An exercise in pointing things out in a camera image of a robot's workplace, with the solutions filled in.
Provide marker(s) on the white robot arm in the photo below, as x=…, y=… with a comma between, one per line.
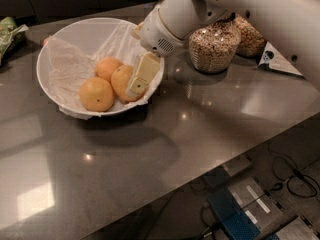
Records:
x=291, y=26

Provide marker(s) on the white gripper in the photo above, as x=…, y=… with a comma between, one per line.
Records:
x=156, y=33

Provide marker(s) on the glass cereal jar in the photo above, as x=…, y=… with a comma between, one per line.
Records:
x=212, y=48
x=252, y=42

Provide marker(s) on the white round bowl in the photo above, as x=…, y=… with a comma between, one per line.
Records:
x=68, y=59

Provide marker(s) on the middle glass cereal jar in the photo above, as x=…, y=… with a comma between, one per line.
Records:
x=212, y=48

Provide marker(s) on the blue equipment box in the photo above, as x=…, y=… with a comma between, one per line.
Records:
x=230, y=215

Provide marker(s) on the allergen information card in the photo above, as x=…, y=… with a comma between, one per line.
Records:
x=272, y=60

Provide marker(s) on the right glass cereal jar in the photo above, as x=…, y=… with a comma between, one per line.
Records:
x=252, y=42

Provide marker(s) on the green snack packet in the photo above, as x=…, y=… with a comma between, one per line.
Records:
x=11, y=35

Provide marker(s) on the orange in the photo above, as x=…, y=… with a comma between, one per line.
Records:
x=96, y=94
x=105, y=67
x=119, y=81

